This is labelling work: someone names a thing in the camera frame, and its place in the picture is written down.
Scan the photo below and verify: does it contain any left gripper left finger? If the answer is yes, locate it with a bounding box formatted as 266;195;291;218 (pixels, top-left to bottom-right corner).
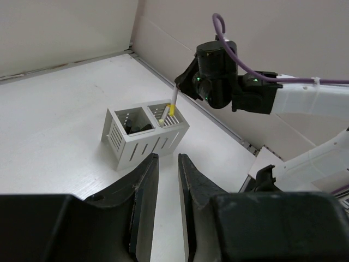
86;153;159;261

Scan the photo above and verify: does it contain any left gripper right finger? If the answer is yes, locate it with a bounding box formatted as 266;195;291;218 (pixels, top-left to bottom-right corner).
178;154;226;261

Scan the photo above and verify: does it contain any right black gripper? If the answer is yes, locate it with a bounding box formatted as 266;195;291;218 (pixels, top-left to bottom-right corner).
174;40;282;115

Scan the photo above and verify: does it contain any yellow cap white pen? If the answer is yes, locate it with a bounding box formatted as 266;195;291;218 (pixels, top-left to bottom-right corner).
169;87;178;116

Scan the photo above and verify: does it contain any yellow-green cap black marker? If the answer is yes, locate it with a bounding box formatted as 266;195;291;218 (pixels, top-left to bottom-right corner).
130;124;153;134

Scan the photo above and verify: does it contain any orange-yellow cap white pen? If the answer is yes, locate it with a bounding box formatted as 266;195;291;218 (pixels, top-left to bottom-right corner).
159;105;171;123

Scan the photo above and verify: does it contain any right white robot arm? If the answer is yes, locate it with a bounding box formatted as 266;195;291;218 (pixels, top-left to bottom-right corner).
175;40;348;194

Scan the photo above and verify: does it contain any white slotted desk organizer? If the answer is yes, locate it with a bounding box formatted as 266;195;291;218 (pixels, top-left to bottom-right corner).
101;99;189;171

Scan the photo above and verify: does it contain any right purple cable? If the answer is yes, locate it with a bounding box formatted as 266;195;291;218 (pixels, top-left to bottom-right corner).
212;13;349;85

